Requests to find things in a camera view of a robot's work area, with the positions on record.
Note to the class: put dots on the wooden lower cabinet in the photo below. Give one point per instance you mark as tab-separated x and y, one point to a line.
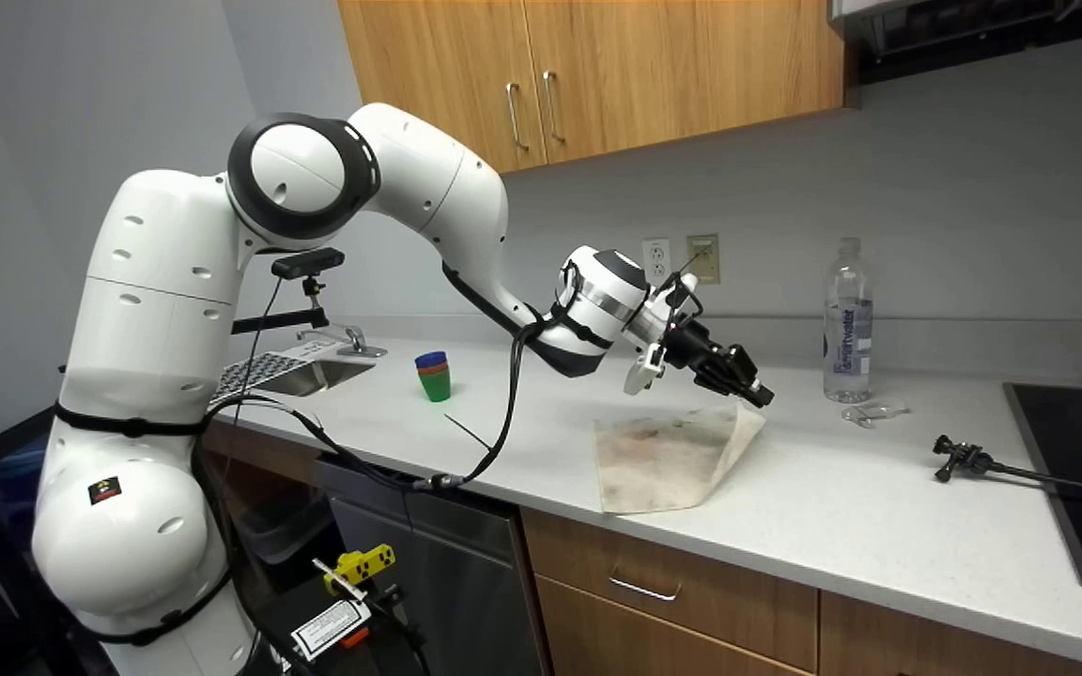
705	602

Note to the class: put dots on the clear plastic water bottle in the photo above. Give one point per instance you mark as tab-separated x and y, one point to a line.
847	339

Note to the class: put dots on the wooden upper cabinet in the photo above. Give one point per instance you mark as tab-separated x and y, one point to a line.
679	62

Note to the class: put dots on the dark grey waste bin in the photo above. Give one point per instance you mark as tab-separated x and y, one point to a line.
285	532

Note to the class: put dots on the metal sink faucet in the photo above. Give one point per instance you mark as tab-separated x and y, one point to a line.
351	339

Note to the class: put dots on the clear plastic wrapper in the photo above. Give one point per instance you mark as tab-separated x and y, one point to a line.
877	416

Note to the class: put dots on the black stereo camera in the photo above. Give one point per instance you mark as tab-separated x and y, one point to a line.
307	263

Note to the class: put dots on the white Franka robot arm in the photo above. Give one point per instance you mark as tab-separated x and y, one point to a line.
152	325

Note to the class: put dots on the white wall power outlet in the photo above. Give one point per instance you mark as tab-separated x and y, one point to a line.
659	257

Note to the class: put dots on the black camera clamp mount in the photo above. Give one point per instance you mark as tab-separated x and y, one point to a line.
962	461

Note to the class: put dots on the beige wall switch plate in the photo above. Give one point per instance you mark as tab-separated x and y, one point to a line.
705	257

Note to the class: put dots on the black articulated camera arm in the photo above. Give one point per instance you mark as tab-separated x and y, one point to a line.
278	322

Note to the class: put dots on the dark steel dishwasher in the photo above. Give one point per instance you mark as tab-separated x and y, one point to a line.
440	566

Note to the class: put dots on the stacked green blue cups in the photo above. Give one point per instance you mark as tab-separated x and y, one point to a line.
432	379

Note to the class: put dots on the wooden cabinet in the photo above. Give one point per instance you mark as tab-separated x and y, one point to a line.
705	602
679	62

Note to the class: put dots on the beige cloth towel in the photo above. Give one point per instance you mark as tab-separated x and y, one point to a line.
673	456

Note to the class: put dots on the black range hood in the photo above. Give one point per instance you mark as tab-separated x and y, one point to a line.
995	30

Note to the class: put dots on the steel kitchen sink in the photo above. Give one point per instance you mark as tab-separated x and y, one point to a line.
317	378

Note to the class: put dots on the white red box device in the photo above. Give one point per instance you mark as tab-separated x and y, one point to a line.
336	625

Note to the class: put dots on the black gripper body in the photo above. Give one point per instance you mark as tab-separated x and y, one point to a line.
708	355

